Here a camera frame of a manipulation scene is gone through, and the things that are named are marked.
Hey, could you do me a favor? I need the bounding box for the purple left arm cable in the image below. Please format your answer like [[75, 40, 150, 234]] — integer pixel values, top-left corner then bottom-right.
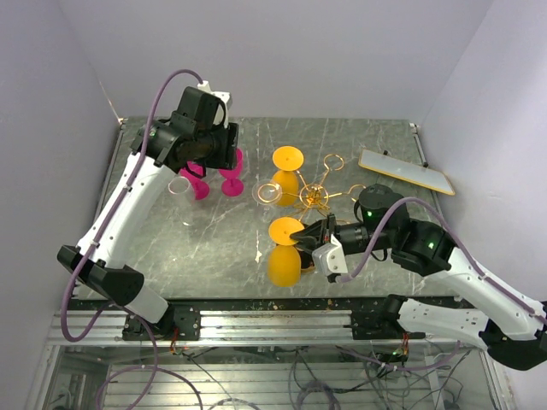
[[61, 69, 205, 343]]

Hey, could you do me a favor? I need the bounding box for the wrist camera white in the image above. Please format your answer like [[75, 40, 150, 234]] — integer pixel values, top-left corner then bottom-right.
[[312, 235, 349, 284], [197, 80, 232, 128]]

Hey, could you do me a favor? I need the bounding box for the orange wine glass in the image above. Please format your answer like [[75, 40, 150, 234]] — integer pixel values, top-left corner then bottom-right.
[[272, 146, 304, 207], [268, 217, 303, 287]]

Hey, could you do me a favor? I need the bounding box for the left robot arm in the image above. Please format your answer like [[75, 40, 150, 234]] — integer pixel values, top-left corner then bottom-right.
[[57, 82, 238, 339]]

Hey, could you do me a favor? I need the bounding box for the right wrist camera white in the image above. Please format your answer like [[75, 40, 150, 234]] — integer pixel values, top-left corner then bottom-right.
[[312, 235, 349, 284]]

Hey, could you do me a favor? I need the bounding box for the magenta wine glass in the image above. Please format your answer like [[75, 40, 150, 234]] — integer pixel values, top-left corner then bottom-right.
[[219, 149, 244, 197], [179, 162, 210, 201]]

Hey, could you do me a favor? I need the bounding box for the gold wire glass rack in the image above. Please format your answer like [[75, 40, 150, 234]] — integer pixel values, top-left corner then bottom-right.
[[281, 154, 358, 227]]

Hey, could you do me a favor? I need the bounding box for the clear wine glass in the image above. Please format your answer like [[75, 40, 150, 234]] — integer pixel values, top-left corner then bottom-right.
[[251, 179, 283, 207], [168, 176, 194, 226]]

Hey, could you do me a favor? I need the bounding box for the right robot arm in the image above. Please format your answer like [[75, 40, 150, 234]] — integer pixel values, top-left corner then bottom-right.
[[289, 184, 546, 371]]

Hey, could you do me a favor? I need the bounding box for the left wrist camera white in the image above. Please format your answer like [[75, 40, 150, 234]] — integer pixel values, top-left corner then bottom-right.
[[197, 80, 232, 128]]

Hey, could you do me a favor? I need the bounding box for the aluminium frame rail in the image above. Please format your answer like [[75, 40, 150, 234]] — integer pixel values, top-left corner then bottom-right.
[[46, 307, 398, 346]]

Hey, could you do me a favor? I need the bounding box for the yellow rimmed white board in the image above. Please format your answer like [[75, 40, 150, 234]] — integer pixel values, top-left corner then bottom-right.
[[358, 149, 456, 196]]

